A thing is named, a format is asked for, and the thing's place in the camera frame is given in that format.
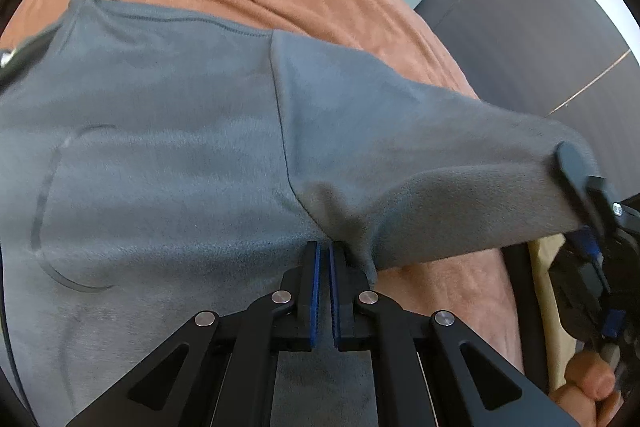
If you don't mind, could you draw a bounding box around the grey t-shirt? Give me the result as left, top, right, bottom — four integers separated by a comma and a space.
1, 0, 598, 426

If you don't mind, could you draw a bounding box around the right hand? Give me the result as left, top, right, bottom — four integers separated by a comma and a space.
549, 351, 623, 427

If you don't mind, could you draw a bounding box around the folded black garment under mustard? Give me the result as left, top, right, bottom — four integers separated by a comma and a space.
501, 243, 550, 392

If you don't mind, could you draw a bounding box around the orange-brown bed blanket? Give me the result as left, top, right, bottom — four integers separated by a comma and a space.
1, 0, 523, 367

